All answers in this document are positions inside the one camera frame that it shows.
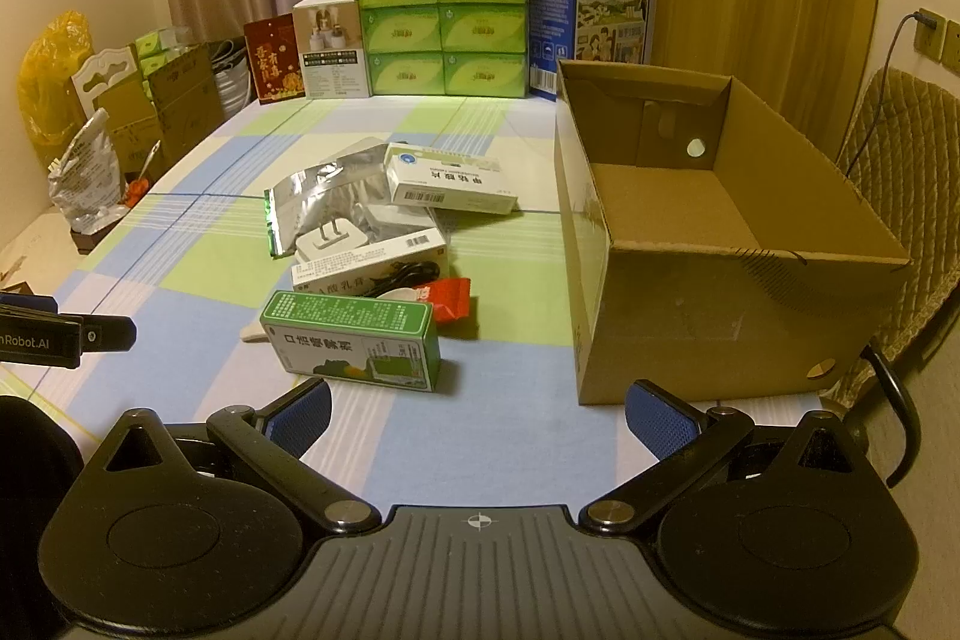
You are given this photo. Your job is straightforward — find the silver foil pouch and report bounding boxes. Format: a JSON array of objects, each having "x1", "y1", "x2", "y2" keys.
[{"x1": 262, "y1": 149, "x2": 443, "y2": 259}]

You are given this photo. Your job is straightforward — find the green tissue packs in carton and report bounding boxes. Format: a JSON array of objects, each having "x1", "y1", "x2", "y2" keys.
[{"x1": 135, "y1": 31, "x2": 188, "y2": 70}]

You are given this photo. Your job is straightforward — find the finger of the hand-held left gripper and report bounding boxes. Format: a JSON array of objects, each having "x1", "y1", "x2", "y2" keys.
[
  {"x1": 79, "y1": 317, "x2": 137, "y2": 352},
  {"x1": 0, "y1": 293, "x2": 59, "y2": 314}
]

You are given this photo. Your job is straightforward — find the brown cardboard box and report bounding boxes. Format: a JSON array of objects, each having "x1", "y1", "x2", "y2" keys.
[{"x1": 553, "y1": 59, "x2": 912, "y2": 405}]

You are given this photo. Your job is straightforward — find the silver snack bag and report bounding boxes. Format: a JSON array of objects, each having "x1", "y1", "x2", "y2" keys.
[{"x1": 49, "y1": 107, "x2": 130, "y2": 236}]

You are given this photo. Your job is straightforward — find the brown cardboard carton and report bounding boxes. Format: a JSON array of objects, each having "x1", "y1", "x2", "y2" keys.
[{"x1": 142, "y1": 44, "x2": 226, "y2": 161}]

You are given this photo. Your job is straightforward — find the white ointment box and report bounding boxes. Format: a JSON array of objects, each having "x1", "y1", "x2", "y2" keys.
[{"x1": 291, "y1": 227, "x2": 449, "y2": 304}]

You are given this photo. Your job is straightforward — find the stack of green tissue packs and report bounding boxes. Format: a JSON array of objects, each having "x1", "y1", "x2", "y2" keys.
[{"x1": 354, "y1": 0, "x2": 530, "y2": 100}]

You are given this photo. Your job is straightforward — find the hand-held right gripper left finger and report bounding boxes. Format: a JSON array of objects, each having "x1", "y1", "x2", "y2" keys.
[{"x1": 97, "y1": 377, "x2": 383, "y2": 532}]

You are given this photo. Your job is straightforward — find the quilted beige chair cover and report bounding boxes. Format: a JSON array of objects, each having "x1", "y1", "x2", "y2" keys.
[{"x1": 821, "y1": 68, "x2": 960, "y2": 401}]

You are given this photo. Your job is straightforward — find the orange handled tool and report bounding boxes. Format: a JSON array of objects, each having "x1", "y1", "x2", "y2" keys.
[{"x1": 124, "y1": 141, "x2": 162, "y2": 206}]

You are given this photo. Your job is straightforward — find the red gift box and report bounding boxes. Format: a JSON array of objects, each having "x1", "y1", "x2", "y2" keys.
[{"x1": 244, "y1": 14, "x2": 307, "y2": 107}]

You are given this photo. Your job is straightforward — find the black cable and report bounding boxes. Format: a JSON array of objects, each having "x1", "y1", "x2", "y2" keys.
[{"x1": 379, "y1": 261, "x2": 445, "y2": 298}]

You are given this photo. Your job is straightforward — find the white round container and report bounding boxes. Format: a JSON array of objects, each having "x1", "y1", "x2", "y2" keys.
[{"x1": 214, "y1": 40, "x2": 248, "y2": 112}]

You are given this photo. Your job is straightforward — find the white and brown carton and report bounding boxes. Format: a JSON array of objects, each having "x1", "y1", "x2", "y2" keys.
[{"x1": 71, "y1": 51, "x2": 162, "y2": 176}]

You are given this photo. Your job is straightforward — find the blue milk carton box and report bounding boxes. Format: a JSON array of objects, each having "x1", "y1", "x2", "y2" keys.
[{"x1": 527, "y1": 0, "x2": 653, "y2": 101}]

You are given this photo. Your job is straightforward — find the white product box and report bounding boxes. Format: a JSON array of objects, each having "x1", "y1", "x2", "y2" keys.
[{"x1": 292, "y1": 0, "x2": 372, "y2": 100}]

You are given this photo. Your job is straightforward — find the checked cloth covered desktop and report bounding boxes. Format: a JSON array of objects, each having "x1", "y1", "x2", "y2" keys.
[{"x1": 0, "y1": 98, "x2": 863, "y2": 521}]

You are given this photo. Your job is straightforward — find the white tablet box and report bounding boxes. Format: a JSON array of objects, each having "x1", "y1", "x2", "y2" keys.
[{"x1": 384, "y1": 143, "x2": 520, "y2": 215}]

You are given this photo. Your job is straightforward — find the white square plug night light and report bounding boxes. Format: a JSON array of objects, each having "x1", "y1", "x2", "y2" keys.
[{"x1": 296, "y1": 220, "x2": 376, "y2": 270}]

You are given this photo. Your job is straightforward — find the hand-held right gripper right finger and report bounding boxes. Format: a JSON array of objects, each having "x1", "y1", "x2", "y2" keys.
[{"x1": 581, "y1": 379, "x2": 863, "y2": 532}]

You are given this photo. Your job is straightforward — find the red snack packet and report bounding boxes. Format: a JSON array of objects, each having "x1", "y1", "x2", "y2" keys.
[{"x1": 427, "y1": 278, "x2": 475, "y2": 320}]

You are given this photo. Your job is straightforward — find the black chair frame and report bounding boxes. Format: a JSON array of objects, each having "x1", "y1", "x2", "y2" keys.
[{"x1": 859, "y1": 344, "x2": 922, "y2": 487}]

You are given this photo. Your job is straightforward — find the grey charger cable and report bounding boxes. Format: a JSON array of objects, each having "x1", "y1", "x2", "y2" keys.
[{"x1": 840, "y1": 10, "x2": 932, "y2": 161}]

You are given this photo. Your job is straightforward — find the yellow plastic bag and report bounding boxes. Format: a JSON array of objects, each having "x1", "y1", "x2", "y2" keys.
[{"x1": 19, "y1": 10, "x2": 91, "y2": 169}]

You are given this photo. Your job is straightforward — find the green medicine box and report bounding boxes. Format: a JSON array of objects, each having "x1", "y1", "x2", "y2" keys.
[{"x1": 259, "y1": 290, "x2": 443, "y2": 395}]

